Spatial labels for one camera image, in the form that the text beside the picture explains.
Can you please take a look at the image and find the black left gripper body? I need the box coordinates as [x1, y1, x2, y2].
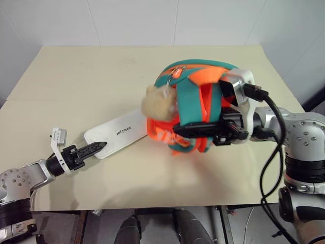
[60, 144, 86, 170]

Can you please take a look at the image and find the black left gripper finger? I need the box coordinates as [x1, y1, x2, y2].
[78, 141, 108, 156]
[75, 147, 105, 164]

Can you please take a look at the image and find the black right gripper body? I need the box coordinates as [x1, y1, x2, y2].
[212, 107, 250, 147]

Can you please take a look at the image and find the white box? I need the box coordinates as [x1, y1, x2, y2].
[83, 111, 150, 160]

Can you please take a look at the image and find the orange and teal backpack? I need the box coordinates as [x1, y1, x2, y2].
[146, 58, 241, 156]

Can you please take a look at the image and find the tan plush backpack charm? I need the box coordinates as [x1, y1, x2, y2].
[140, 85, 180, 120]

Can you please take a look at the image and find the dark rounded shape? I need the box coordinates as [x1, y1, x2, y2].
[115, 215, 142, 244]
[172, 208, 213, 244]

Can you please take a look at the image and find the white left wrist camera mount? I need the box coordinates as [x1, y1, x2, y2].
[50, 128, 72, 176]

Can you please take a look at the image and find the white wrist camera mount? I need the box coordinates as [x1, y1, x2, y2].
[50, 128, 72, 176]
[219, 69, 257, 139]

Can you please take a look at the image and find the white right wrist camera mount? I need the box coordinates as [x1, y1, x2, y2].
[219, 69, 257, 139]

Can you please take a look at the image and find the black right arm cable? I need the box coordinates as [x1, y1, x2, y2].
[244, 83, 302, 244]

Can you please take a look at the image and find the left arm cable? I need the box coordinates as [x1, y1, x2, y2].
[29, 189, 38, 212]

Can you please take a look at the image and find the black table frame leg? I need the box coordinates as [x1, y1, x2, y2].
[218, 205, 236, 244]
[75, 210, 89, 244]

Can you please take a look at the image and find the white floor cable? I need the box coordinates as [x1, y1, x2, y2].
[244, 206, 255, 231]

